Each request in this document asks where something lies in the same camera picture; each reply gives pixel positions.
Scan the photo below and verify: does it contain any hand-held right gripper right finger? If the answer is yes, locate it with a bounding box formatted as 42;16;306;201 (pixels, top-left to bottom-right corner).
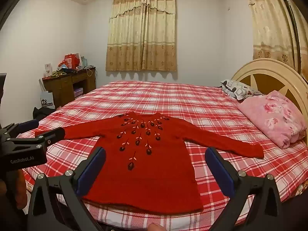
205;147;283;231

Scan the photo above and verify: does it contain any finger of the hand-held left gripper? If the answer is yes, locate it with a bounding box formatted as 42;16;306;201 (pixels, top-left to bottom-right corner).
18;119;39;131
36;127;66;147

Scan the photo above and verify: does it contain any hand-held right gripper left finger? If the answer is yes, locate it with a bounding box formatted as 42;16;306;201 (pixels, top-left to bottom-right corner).
26;146;107;231

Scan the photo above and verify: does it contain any red embroidered sweater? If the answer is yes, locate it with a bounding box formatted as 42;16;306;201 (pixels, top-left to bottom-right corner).
35;112;264;214

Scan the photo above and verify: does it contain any black bag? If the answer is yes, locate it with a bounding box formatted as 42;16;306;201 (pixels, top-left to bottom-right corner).
32;106;57;123

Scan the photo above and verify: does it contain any white paper bag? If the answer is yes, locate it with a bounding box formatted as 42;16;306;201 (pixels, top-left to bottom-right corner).
38;78;56;110

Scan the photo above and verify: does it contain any brown wooden desk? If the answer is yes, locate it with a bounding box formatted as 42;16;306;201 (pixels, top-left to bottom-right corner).
42;66;97;109

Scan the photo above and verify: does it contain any red gift box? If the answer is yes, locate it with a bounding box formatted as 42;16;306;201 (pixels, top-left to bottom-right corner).
64;53;81;69

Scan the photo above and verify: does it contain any red plaid bed sheet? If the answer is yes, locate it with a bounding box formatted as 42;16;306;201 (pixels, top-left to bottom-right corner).
16;80;308;231

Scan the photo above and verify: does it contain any grey patterned pillow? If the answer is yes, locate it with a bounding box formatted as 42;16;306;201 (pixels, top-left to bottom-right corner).
221;80;261;101

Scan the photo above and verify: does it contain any cream wooden headboard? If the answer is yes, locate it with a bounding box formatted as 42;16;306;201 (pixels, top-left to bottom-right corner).
231;58;308;135

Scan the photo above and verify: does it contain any beige floral window curtain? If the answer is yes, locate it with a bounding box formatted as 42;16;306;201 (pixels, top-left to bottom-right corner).
242;0;300;74
105;0;177;72

